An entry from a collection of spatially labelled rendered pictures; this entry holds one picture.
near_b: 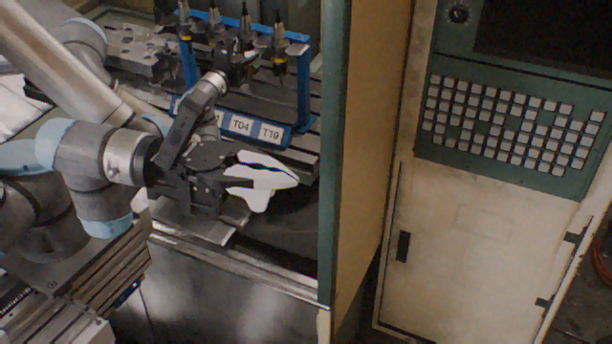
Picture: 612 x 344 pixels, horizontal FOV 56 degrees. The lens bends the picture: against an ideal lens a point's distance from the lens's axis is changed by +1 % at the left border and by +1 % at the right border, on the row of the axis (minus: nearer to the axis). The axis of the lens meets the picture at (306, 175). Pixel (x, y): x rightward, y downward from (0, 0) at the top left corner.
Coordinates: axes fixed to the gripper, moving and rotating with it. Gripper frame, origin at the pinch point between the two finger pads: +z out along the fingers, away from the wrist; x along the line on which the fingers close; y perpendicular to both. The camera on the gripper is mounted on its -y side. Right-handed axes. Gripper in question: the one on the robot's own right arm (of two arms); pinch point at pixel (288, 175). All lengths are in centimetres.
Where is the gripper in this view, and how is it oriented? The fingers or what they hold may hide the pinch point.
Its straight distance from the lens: 72.7
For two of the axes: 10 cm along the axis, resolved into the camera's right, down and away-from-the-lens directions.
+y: -0.4, 8.3, 5.6
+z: 9.6, 1.8, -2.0
